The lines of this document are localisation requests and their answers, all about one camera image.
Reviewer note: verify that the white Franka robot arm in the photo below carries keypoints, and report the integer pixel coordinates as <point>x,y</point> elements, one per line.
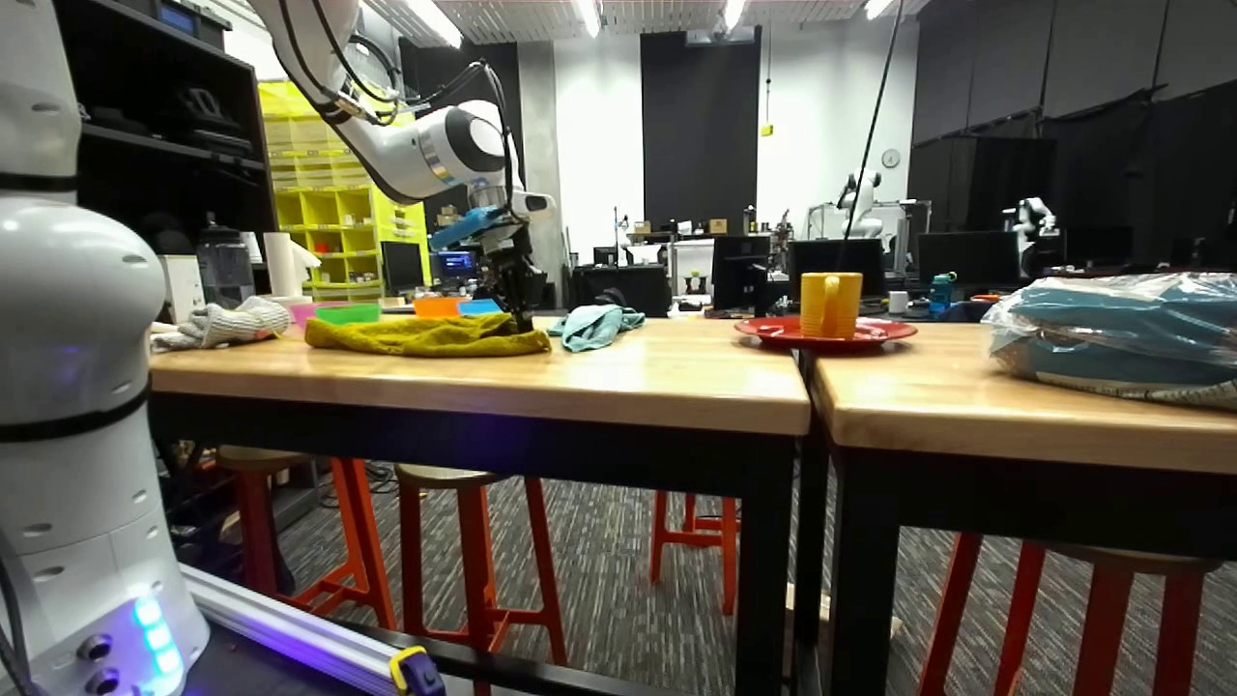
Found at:
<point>77,389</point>

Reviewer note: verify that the grey blender jar black lid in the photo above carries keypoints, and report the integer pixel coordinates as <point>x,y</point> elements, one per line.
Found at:
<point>229,271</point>

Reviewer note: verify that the pink plastic bowl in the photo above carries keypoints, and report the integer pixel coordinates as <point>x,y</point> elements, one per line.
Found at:
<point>303,310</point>

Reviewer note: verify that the yellow storage bin shelf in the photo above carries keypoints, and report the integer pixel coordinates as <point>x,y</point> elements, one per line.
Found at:
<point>331,219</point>

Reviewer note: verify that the green plastic bowl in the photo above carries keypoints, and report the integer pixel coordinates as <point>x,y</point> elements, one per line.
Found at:
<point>350,310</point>

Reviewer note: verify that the blue bottle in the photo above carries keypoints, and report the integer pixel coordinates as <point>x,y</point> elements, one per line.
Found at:
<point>943,293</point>

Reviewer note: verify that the grey knit cloth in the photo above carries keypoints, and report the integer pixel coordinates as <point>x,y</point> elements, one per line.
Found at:
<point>225,322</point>

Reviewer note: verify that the round wall clock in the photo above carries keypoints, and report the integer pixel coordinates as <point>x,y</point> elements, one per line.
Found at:
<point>894,155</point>

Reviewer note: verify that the orange plastic bowl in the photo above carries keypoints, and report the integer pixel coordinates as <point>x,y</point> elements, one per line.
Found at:
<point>439,306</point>

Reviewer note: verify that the yellow cup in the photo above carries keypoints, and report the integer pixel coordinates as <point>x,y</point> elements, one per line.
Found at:
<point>833,306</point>

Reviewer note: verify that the red plate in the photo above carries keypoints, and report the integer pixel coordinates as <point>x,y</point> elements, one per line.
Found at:
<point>824,341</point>

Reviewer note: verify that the wooden table black frame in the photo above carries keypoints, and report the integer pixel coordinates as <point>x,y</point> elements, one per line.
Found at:
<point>1028,409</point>
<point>580,389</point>

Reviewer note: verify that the yellow knit cloth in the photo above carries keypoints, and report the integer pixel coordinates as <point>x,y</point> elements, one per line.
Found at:
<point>428,336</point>

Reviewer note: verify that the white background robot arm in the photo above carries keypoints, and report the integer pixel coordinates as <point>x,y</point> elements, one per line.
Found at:
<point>1028,225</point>

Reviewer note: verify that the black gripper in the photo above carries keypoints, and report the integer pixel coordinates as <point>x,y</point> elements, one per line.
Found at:
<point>513,253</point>

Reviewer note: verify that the metal rail with yellow clip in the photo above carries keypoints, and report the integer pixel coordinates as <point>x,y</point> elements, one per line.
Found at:
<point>295,632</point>

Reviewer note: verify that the blue plastic bowl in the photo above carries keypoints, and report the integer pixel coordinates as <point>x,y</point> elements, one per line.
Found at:
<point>479,306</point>

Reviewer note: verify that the tall white container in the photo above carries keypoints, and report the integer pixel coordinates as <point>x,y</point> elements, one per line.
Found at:
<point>286,264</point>

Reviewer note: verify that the fluorescent ceiling light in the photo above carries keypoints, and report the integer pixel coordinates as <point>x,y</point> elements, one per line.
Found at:
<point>433,25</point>
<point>590,16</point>
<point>877,10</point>
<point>736,14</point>

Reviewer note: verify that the orange metal stool wooden seat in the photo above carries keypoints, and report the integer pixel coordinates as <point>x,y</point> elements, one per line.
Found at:
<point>1141,558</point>
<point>696,534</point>
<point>449,471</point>
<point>263,456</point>

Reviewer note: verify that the teal cloth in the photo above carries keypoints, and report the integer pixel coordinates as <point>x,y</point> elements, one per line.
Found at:
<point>596,327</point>

